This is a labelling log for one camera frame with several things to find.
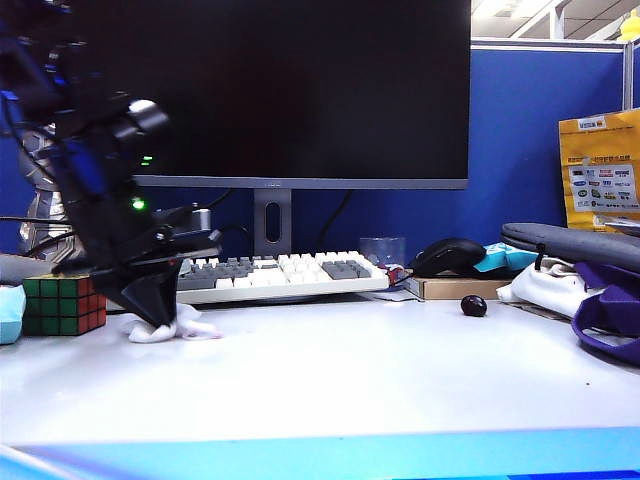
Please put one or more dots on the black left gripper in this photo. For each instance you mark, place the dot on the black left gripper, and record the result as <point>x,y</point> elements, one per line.
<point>135,240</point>

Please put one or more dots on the white wet wipe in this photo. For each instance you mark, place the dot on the white wet wipe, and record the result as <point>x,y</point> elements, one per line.
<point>150,334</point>

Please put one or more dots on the black blue left robot arm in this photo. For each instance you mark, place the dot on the black blue left robot arm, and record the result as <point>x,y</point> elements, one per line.
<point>75,125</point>

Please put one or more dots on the light blue wet wipes pack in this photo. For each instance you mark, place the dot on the light blue wet wipes pack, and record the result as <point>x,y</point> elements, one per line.
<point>10,315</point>

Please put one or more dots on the loose dark red cherry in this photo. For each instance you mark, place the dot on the loose dark red cherry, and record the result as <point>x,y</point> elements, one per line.
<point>473,306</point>

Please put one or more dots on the rubik's cube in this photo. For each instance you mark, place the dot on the rubik's cube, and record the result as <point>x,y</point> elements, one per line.
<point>55,310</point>

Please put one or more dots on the white grey mechanical keyboard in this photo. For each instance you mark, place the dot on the white grey mechanical keyboard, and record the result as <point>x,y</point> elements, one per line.
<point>280,280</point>

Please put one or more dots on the silver armoured figurine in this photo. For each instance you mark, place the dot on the silver armoured figurine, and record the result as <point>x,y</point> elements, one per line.
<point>37,220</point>

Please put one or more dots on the grey monitor stand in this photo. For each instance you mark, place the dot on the grey monitor stand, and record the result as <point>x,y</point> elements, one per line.
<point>272,220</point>

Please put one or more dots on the clear plastic cup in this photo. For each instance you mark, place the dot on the clear plastic cup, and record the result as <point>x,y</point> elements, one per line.
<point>382,250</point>

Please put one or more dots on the small red white item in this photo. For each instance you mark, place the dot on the small red white item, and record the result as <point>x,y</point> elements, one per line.
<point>395,276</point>

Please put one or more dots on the light blue board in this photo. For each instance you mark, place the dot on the light blue board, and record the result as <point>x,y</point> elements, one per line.
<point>350,455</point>

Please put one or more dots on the black computer monitor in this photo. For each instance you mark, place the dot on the black computer monitor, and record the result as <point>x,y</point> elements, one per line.
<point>325,100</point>

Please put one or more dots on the black computer mouse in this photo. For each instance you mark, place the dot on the black computer mouse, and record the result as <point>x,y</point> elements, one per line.
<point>447,255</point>

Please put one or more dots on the flat cardboard box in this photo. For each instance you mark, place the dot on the flat cardboard box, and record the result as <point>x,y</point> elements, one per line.
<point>450,289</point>

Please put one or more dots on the blue white small packet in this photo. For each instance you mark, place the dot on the blue white small packet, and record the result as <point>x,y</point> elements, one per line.
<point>505,257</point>

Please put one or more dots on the white cloth bag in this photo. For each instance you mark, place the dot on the white cloth bag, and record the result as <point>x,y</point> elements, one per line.
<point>545,290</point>

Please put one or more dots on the grey laptop sleeve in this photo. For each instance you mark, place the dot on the grey laptop sleeve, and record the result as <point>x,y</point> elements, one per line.
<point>575,242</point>

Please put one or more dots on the purple bag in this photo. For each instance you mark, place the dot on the purple bag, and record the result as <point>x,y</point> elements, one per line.
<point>610,305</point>

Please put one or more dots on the yellow printed paper bag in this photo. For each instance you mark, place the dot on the yellow printed paper bag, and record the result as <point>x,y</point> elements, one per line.
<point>600,165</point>

